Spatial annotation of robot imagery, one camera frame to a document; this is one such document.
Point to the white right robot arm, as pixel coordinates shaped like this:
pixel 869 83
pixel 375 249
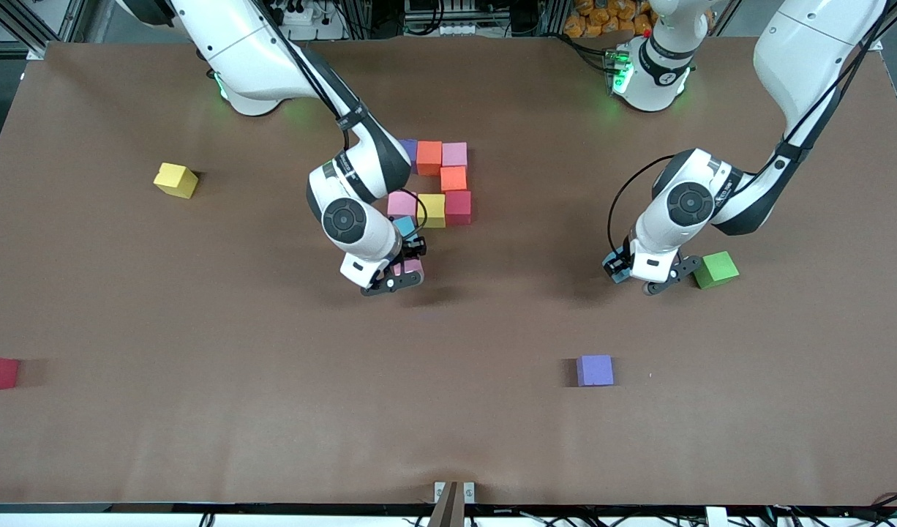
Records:
pixel 344 218

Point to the orange foam cube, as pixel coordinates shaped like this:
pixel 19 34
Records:
pixel 453 178
pixel 429 157

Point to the aluminium frame profile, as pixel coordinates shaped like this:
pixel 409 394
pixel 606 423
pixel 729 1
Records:
pixel 884 25
pixel 72 18

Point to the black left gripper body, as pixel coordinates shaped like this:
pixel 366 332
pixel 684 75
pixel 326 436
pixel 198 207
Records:
pixel 618 264

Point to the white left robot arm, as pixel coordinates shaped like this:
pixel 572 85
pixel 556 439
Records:
pixel 690 203

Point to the pink foam cube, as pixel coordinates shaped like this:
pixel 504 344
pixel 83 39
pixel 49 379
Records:
pixel 413 266
pixel 401 203
pixel 454 154

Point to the yellow foam cube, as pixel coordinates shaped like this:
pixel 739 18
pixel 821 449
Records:
pixel 432 210
pixel 174 179

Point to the green foam cube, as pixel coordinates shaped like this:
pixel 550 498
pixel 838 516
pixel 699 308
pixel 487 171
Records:
pixel 715 269

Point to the brown tapered post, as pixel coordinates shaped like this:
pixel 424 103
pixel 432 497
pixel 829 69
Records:
pixel 448 509

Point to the brown table cover sheet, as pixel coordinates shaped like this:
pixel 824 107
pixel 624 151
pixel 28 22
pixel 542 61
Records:
pixel 448 424

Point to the silver metal mounting bracket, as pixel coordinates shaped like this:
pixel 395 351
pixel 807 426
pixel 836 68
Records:
pixel 469 492

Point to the blue foam cube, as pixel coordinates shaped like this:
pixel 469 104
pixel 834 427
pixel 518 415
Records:
pixel 404 224
pixel 622 276

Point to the purple foam cube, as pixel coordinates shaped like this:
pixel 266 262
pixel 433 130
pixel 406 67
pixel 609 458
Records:
pixel 595 370
pixel 412 150

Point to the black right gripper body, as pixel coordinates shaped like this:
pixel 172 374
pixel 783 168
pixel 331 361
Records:
pixel 410 251

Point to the white power strip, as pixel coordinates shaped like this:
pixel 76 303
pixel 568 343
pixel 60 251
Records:
pixel 306 16
pixel 448 29

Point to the orange fruit net bag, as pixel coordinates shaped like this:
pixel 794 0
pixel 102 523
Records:
pixel 602 18

